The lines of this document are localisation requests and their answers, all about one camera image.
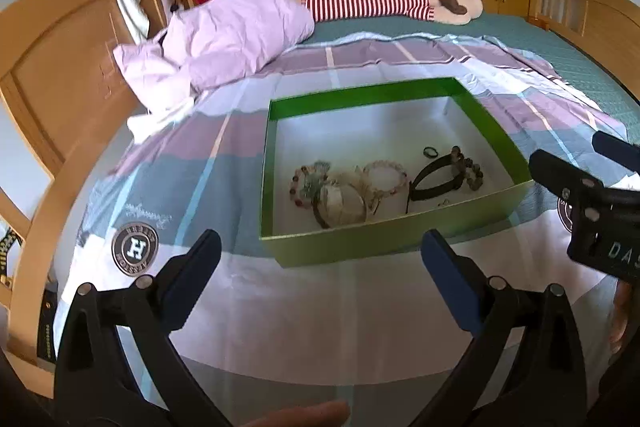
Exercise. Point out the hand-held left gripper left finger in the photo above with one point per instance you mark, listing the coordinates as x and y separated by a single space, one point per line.
192 272

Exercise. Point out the green cardboard box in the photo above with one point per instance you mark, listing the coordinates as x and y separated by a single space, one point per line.
350 247

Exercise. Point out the wooden panel bed board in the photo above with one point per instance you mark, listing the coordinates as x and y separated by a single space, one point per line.
60 57

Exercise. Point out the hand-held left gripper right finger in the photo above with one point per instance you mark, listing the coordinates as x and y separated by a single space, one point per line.
447 277

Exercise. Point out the printed patchwork bed sheet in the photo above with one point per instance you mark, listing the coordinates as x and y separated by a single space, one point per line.
325 307

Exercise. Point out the person's right hand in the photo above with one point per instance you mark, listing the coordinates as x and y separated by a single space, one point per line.
622 317

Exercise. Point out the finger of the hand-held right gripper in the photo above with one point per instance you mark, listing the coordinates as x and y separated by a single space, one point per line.
615 152
555 172

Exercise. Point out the dark bag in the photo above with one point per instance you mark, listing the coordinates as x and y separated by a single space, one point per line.
47 327

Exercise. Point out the pink quilt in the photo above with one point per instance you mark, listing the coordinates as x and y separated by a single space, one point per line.
235 27

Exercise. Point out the silver metal bangle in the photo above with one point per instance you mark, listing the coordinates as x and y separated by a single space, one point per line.
320 219

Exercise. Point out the person's left hand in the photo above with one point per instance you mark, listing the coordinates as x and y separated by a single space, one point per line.
300 417

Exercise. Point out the wooden slatted bed board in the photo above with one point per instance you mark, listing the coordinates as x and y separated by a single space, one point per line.
590 12

